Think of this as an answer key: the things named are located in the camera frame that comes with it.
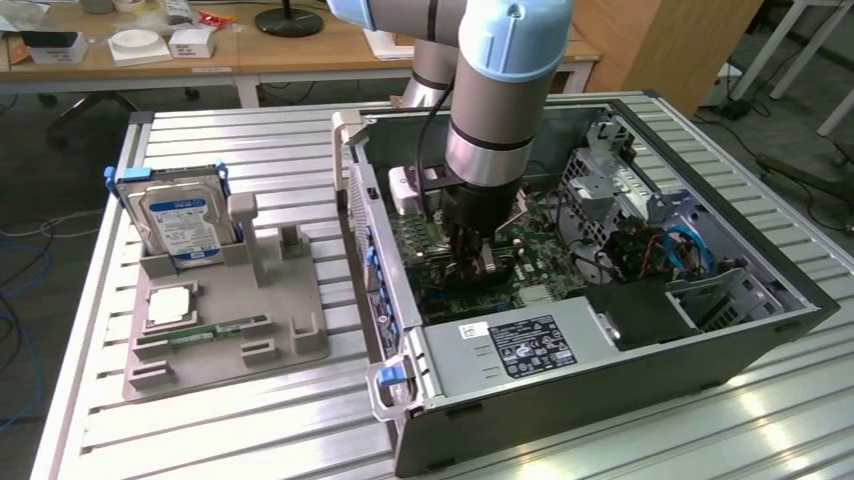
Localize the hard disk with blue carrier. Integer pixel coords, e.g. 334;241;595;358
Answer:
101;160;235;274

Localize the blue floor cable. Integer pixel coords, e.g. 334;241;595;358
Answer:
0;234;55;436

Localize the silver CPU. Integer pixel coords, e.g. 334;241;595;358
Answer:
144;287;200;329

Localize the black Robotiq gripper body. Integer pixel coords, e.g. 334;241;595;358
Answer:
439;180;523;239

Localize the white labelled box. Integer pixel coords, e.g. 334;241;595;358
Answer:
167;27;219;59

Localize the grey parts rack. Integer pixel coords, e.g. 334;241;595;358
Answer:
121;192;334;403

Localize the metal disk bay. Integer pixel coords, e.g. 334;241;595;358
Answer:
663;267;795;334

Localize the grey handle with blue tab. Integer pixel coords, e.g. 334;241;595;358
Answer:
366;357;426;421

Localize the white cardboard box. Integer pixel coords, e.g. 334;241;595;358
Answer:
362;27;419;62

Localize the black round stand base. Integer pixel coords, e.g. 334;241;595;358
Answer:
255;0;324;38

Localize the green motherboard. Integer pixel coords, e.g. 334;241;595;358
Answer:
390;199;595;314

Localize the black camera cable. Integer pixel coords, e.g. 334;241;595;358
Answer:
414;82;462;201

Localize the white box with black top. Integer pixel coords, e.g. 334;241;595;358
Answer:
17;30;91;65

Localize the blue wire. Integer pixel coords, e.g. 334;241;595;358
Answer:
664;224;719;276

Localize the black and grey PC case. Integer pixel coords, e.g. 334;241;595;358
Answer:
331;97;842;479

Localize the white floor box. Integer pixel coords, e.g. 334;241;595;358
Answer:
710;62;747;109

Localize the grey power supply with label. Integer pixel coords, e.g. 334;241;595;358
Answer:
410;297;622;409

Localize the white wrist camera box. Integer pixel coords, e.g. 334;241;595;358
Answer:
387;165;447;216

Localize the thin red wire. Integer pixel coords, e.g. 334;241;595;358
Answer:
644;234;666;275

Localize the white printed packet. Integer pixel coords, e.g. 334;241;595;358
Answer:
163;0;196;25

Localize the white round holder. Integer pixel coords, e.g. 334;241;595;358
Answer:
107;28;173;68

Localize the metal socket cover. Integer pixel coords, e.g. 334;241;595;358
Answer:
503;192;532;234

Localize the green RAM stick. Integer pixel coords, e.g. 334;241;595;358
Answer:
161;313;274;345

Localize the thin black cable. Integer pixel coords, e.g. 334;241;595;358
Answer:
556;192;619;284

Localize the wooden desk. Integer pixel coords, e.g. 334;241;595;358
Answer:
0;0;602;109

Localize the perforated metal drive cage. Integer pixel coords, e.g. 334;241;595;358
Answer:
558;119;668;251

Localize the black power adapter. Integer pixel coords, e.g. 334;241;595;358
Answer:
717;98;757;122

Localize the wooden cabinet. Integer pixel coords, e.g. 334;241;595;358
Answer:
572;0;767;109

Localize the white table frame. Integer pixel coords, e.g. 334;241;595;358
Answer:
730;0;854;137

